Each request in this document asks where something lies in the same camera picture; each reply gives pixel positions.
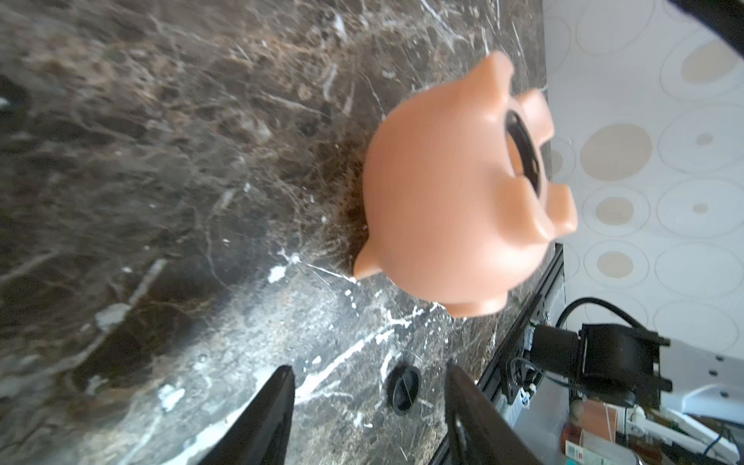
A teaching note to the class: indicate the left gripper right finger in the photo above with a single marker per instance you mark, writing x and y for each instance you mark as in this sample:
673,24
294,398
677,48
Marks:
477,433

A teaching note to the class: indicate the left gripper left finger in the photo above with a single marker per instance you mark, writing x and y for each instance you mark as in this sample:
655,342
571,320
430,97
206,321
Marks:
262,432

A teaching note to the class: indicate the black plug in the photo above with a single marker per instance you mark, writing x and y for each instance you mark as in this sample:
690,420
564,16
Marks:
403,387

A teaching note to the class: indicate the pink piggy bank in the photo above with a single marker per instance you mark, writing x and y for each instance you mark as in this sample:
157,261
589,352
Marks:
458,205

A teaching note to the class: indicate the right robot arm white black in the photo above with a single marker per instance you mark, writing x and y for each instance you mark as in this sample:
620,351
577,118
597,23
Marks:
631,366

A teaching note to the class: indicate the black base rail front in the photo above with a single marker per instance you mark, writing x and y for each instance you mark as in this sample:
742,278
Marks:
499,379

